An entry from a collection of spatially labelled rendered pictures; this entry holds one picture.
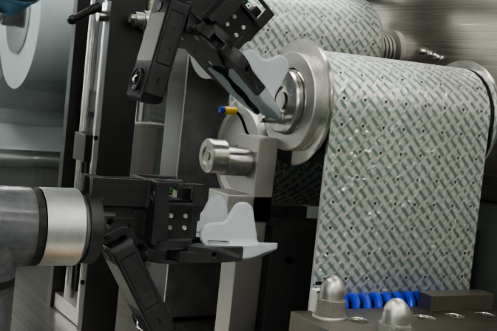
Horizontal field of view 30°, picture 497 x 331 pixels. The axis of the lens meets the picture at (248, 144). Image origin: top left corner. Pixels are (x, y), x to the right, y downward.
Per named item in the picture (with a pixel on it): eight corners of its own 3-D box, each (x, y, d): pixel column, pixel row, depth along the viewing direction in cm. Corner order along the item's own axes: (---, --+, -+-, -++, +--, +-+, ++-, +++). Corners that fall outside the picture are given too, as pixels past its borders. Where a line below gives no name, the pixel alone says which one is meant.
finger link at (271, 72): (318, 89, 104) (266, 29, 101) (285, 127, 103) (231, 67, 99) (304, 89, 107) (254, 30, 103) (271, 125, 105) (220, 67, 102)
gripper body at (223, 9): (279, 19, 101) (211, -67, 96) (229, 74, 98) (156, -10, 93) (246, 20, 107) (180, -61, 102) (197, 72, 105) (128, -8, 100)
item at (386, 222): (307, 312, 105) (325, 150, 104) (464, 306, 117) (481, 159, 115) (310, 312, 105) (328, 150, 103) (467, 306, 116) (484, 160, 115)
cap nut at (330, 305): (305, 312, 98) (310, 271, 98) (333, 312, 100) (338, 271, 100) (325, 322, 95) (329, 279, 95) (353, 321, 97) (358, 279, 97)
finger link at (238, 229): (291, 206, 96) (206, 201, 93) (285, 262, 96) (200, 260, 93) (279, 202, 99) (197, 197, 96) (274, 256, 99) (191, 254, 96)
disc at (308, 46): (255, 151, 115) (273, 32, 113) (258, 151, 116) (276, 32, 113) (319, 177, 103) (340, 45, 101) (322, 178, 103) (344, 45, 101)
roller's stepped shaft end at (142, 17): (124, 29, 125) (126, 6, 125) (165, 35, 128) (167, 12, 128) (133, 29, 122) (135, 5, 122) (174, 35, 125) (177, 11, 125)
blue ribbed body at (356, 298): (311, 319, 105) (315, 289, 104) (456, 313, 115) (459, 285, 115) (328, 328, 102) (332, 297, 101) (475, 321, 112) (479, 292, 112)
